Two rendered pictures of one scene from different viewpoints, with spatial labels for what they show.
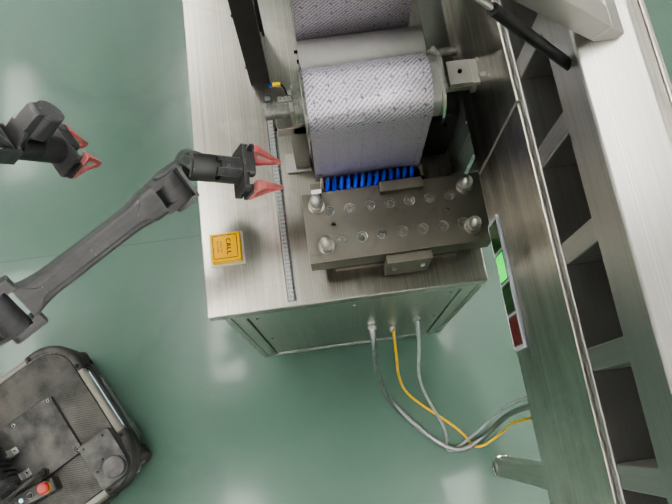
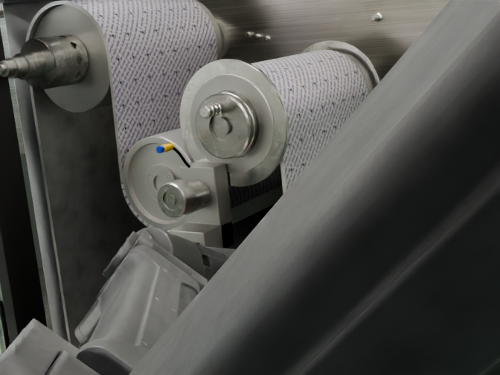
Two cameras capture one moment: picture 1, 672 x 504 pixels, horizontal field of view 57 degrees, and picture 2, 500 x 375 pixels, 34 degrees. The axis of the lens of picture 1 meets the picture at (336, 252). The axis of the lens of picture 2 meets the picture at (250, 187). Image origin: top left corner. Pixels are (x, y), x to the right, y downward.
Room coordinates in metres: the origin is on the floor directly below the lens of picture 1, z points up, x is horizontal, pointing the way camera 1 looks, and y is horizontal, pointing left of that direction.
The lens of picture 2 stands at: (0.03, 0.78, 1.38)
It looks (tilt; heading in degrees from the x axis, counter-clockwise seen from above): 12 degrees down; 308
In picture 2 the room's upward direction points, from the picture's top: 6 degrees counter-clockwise
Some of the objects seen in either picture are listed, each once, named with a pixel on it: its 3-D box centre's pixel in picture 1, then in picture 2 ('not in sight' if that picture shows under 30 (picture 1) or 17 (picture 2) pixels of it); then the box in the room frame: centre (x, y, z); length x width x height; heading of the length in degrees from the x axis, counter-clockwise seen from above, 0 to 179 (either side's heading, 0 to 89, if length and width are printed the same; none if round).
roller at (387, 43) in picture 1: (360, 63); (216, 163); (0.74, -0.08, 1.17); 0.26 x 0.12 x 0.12; 94
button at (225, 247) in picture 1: (226, 247); not in sight; (0.44, 0.26, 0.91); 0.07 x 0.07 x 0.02; 4
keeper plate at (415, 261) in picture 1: (407, 264); not in sight; (0.36, -0.16, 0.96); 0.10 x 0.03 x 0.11; 94
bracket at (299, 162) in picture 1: (292, 136); (207, 293); (0.65, 0.08, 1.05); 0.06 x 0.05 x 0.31; 94
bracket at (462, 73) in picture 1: (462, 72); not in sight; (0.64, -0.26, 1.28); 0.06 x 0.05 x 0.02; 94
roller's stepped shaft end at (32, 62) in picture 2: not in sight; (18, 66); (0.86, 0.14, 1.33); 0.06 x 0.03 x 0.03; 94
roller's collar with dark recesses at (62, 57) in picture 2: not in sight; (53, 62); (0.86, 0.08, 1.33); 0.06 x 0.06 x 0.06; 4
